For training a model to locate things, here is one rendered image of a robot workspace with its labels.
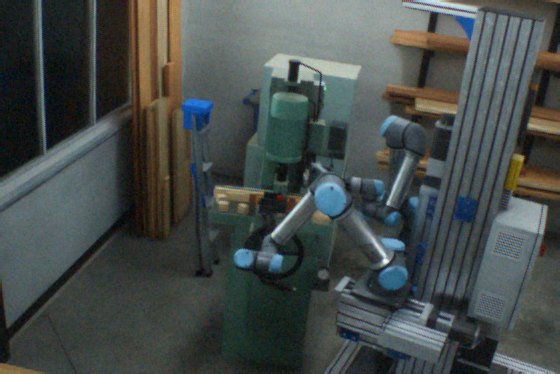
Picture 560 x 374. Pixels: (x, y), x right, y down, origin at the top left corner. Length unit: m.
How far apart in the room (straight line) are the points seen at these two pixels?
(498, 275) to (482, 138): 0.58
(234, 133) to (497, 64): 3.52
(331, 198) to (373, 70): 3.05
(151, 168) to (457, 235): 2.39
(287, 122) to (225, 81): 2.65
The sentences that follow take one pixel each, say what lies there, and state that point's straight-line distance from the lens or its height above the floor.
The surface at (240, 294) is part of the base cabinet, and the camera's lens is 3.17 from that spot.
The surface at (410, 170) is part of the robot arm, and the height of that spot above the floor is 1.26.
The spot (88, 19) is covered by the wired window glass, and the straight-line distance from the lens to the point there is 3.94.
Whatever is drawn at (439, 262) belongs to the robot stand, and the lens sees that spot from 2.70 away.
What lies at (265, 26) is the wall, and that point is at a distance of 5.27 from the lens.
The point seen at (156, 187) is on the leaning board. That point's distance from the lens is 4.42.
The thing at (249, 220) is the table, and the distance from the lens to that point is 2.95.
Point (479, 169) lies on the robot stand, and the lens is 2.51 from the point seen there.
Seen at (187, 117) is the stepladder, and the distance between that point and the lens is 3.73.
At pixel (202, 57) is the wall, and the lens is 5.47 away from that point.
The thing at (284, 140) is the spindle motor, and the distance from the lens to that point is 2.87.
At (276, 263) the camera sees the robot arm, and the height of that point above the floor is 0.97.
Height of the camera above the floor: 2.20
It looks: 23 degrees down
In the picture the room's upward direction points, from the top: 7 degrees clockwise
